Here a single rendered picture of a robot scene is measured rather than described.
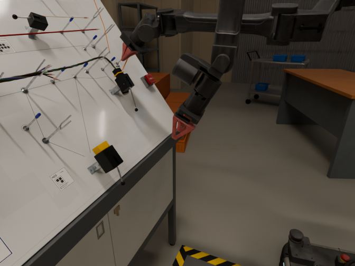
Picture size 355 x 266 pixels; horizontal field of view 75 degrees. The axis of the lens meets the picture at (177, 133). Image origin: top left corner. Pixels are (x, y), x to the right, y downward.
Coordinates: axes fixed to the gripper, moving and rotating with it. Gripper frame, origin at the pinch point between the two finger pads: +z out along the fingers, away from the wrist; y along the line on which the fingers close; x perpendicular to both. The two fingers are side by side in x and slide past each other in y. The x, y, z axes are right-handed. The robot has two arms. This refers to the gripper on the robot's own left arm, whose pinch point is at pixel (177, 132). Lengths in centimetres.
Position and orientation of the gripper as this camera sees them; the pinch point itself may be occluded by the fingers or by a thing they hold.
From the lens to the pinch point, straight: 70.0
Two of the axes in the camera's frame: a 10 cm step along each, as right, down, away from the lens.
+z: -4.7, 7.4, 4.7
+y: -2.8, 3.8, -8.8
